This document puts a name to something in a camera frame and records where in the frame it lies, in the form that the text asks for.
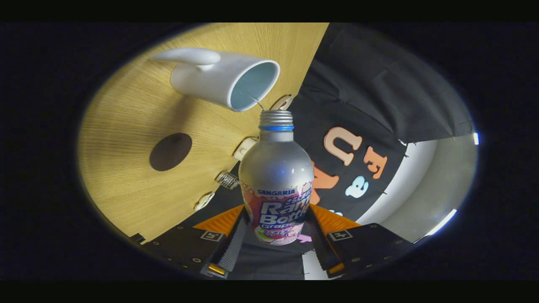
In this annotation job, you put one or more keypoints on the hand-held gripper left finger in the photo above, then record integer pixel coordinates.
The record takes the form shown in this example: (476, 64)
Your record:
(235, 248)

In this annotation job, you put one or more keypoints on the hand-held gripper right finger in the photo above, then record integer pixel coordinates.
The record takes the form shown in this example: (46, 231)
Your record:
(322, 248)

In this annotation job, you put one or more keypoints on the silver juice bottle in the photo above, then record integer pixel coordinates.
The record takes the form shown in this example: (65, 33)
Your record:
(276, 168)

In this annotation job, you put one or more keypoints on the dark brown round coaster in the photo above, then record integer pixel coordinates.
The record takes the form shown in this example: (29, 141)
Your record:
(170, 152)

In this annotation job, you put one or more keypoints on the white cup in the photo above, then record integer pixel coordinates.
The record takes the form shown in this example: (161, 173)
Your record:
(210, 78)

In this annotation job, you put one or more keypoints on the white divided tray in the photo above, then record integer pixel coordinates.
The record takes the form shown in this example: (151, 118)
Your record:
(204, 201)

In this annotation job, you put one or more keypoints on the black table clamp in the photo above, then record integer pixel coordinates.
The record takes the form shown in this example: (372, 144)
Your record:
(137, 238)

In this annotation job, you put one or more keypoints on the white toaster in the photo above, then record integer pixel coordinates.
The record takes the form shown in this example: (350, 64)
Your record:
(244, 148)

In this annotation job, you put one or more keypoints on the small pink plate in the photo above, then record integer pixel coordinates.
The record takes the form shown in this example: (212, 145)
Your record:
(283, 103)

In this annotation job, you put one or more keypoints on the wooden table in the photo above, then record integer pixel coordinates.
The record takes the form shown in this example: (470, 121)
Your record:
(126, 126)

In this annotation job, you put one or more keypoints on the black backdrop cloth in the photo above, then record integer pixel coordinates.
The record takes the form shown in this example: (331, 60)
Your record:
(379, 84)

